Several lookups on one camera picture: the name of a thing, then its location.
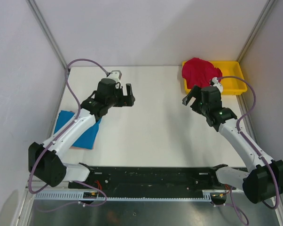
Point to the folded blue t shirt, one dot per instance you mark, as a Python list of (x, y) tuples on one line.
[(87, 139)]

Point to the yellow plastic tray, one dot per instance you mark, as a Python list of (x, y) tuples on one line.
[(231, 86)]

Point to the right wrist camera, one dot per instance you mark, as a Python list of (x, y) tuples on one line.
[(216, 83)]

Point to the right aluminium frame post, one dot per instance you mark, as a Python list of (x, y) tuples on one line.
[(262, 19)]

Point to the grey slotted cable duct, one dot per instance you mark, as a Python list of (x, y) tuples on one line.
[(202, 196)]

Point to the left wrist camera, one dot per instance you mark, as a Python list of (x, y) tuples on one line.
[(115, 75)]

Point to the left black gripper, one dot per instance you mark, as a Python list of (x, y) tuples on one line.
[(125, 100)]

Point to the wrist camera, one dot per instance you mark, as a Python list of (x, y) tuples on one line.
[(115, 75), (216, 83)]

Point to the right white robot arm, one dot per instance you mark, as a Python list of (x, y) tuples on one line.
[(264, 176)]

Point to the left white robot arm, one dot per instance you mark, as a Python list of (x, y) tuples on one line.
[(45, 159)]

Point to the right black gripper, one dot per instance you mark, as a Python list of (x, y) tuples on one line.
[(196, 92)]

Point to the left aluminium frame post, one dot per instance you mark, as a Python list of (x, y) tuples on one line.
[(46, 31)]

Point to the aluminium frame post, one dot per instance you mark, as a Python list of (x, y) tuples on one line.
[(262, 19), (46, 31)]

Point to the red polo shirt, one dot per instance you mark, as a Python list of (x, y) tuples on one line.
[(199, 72)]

